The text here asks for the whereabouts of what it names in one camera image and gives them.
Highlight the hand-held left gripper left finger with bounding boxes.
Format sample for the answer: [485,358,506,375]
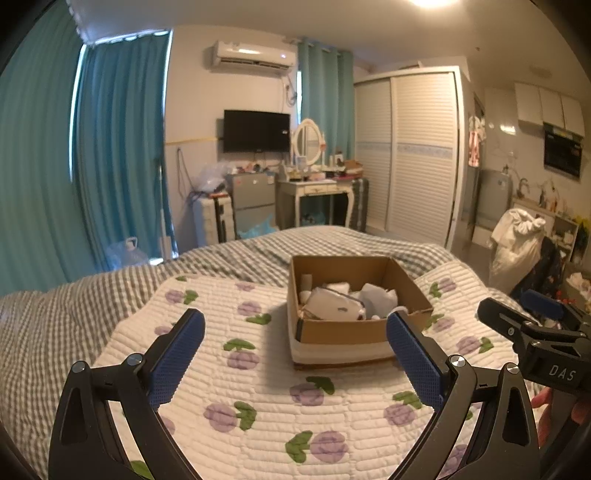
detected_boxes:
[47,308,206,480]

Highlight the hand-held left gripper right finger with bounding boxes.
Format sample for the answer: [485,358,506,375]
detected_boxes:
[386,311,541,480]

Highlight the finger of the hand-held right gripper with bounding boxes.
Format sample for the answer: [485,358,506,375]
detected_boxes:
[477,298,548,356]
[522,290,591,330]

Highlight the white cloth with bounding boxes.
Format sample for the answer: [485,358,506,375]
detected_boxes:
[360,283,398,319]

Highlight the cardboard box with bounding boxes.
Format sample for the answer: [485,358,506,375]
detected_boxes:
[287,255,435,370]

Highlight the white fabric pouch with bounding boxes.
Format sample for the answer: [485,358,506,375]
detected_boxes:
[302,286,365,321]

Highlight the person's right hand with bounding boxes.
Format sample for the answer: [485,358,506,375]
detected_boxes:
[531,387,585,450]

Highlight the dark floral garment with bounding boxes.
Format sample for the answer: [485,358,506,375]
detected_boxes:
[510,237,564,301]

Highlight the white laundry bundle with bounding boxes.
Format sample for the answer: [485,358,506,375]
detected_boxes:
[489,208,548,294]

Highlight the white floral quilt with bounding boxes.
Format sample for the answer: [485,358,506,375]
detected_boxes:
[92,263,541,480]

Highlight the clear water jug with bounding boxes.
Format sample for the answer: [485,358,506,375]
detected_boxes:
[106,237,148,271]

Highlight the grey washing machine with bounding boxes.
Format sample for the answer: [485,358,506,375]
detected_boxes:
[478,168,518,232]

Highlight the grey gingham blanket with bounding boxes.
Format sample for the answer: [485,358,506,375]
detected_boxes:
[0,226,458,480]

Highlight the white suitcase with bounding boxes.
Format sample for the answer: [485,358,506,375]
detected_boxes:
[191,193,234,247]

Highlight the blue plastic bag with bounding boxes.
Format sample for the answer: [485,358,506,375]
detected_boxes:
[240,215,280,240]

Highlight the black range hood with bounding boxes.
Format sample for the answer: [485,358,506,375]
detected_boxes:
[542,122,585,178]

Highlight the dark suitcase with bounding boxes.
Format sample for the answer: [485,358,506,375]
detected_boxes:
[348,178,371,232]

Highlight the small grey fridge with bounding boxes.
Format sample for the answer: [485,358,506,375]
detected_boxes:
[229,172,278,241]

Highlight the hanging pink clothes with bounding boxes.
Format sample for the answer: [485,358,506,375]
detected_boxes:
[466,115,485,167]

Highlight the white louvred wardrobe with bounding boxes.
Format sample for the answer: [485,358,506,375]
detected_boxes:
[353,66,472,252]

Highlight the clear plastic bag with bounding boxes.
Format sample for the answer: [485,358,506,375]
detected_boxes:
[191,161,232,195]

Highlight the white dressing table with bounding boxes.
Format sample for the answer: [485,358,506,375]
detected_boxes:
[276,178,358,229]

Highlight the wide teal curtain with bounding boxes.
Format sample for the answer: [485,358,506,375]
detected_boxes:
[0,0,88,296]

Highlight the oval white vanity mirror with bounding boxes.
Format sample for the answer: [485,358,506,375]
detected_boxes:
[291,119,324,167]

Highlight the narrow teal curtain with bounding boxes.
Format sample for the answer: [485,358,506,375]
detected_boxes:
[297,39,356,162]

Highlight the white air conditioner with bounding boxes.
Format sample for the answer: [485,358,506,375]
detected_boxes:
[205,40,297,75]

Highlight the white wall cabinets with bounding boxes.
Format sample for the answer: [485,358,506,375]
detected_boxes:
[515,82,585,134]

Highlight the black wall television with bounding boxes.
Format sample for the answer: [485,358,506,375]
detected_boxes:
[223,109,291,154]

